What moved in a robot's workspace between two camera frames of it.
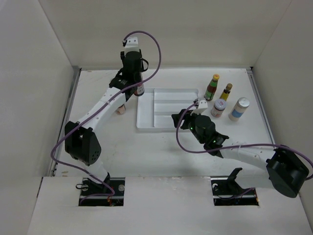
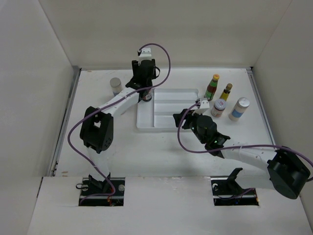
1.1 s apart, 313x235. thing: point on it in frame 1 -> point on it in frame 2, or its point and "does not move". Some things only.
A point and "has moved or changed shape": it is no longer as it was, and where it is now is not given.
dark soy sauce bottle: [140, 90] has moved or changed shape
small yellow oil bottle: [226, 92] does not move
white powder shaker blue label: [238, 110] does not move
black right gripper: [187, 117] does not move
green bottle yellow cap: [211, 88] does not move
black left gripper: [123, 55] -> [136, 64]
